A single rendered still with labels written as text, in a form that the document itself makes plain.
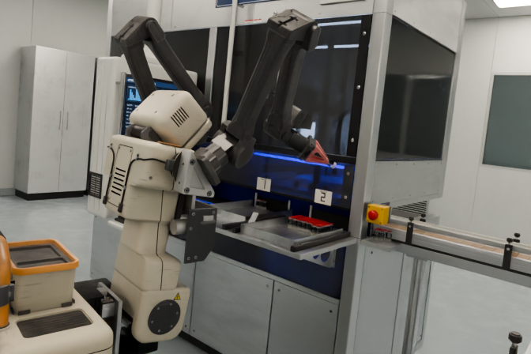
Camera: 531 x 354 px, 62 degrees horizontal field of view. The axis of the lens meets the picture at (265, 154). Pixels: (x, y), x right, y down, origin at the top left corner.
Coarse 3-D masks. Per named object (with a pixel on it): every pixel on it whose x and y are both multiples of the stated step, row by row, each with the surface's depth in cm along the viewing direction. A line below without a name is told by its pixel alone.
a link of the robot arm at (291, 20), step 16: (288, 16) 112; (304, 16) 114; (272, 32) 110; (288, 32) 107; (304, 32) 112; (272, 48) 111; (288, 48) 113; (272, 64) 112; (256, 80) 115; (272, 80) 116; (256, 96) 116; (240, 112) 119; (256, 112) 120; (224, 128) 124; (240, 128) 120; (240, 144) 122; (240, 160) 123
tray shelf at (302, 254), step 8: (184, 216) 192; (216, 224) 182; (224, 232) 175; (232, 232) 172; (248, 240) 167; (256, 240) 164; (336, 240) 176; (344, 240) 177; (352, 240) 180; (272, 248) 159; (280, 248) 157; (312, 248) 161; (320, 248) 162; (328, 248) 165; (336, 248) 170; (296, 256) 152; (304, 256) 153; (312, 256) 157
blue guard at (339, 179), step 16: (208, 144) 239; (256, 160) 217; (272, 160) 211; (288, 160) 205; (224, 176) 231; (240, 176) 224; (256, 176) 217; (272, 176) 211; (288, 176) 205; (304, 176) 199; (320, 176) 194; (336, 176) 189; (352, 176) 184; (288, 192) 204; (304, 192) 199; (336, 192) 189
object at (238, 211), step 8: (248, 200) 226; (224, 208) 213; (232, 208) 218; (240, 208) 220; (248, 208) 222; (256, 208) 224; (224, 216) 194; (232, 216) 191; (240, 216) 188; (248, 216) 188; (264, 216) 196; (272, 216) 201
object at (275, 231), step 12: (288, 216) 197; (240, 228) 173; (252, 228) 169; (264, 228) 183; (276, 228) 185; (288, 228) 187; (264, 240) 165; (276, 240) 161; (288, 240) 158; (300, 240) 159
